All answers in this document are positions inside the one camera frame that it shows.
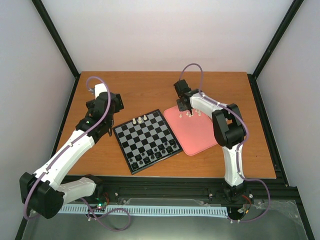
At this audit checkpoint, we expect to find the black grey chess board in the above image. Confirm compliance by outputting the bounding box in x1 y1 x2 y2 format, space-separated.
112 109 183 175

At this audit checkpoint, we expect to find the left black corner post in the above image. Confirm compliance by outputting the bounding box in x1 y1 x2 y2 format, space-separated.
31 0 81 79

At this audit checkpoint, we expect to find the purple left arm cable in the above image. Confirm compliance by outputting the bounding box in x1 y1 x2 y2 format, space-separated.
22 76 132 231

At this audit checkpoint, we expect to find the black aluminium frame rail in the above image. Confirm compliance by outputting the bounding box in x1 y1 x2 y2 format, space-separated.
97 176 302 205

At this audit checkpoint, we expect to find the pink plastic tray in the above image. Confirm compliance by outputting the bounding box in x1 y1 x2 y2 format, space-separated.
163 106 217 156

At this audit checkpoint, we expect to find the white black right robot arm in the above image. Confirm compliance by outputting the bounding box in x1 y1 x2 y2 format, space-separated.
173 79 247 203

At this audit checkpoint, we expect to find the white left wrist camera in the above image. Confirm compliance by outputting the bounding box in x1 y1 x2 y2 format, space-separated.
89 83 108 98

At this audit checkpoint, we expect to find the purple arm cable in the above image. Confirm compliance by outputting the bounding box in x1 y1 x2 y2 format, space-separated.
180 63 271 224
22 76 132 231

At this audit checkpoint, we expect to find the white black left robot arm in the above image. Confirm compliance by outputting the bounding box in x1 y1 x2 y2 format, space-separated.
19 83 124 219

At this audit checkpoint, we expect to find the right black corner post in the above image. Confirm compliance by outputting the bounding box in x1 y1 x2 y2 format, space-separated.
251 0 305 80

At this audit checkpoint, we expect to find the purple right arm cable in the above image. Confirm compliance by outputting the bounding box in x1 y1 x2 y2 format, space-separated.
180 63 271 224

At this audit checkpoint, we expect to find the black corner post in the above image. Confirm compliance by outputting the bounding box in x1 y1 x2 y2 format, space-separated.
31 0 81 79
251 0 305 80

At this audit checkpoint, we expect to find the white slotted cable duct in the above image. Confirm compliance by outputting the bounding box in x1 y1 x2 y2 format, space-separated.
59 204 230 218

